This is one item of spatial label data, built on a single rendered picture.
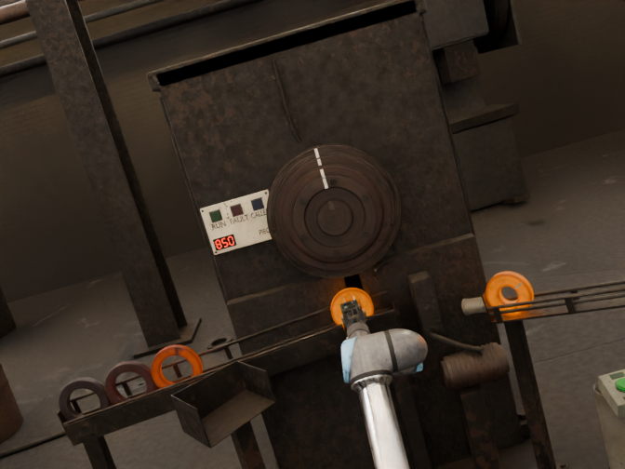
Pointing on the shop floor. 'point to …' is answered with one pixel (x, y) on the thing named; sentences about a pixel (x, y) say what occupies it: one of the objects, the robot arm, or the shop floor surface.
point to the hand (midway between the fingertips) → (351, 303)
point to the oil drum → (7, 409)
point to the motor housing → (495, 358)
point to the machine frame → (339, 458)
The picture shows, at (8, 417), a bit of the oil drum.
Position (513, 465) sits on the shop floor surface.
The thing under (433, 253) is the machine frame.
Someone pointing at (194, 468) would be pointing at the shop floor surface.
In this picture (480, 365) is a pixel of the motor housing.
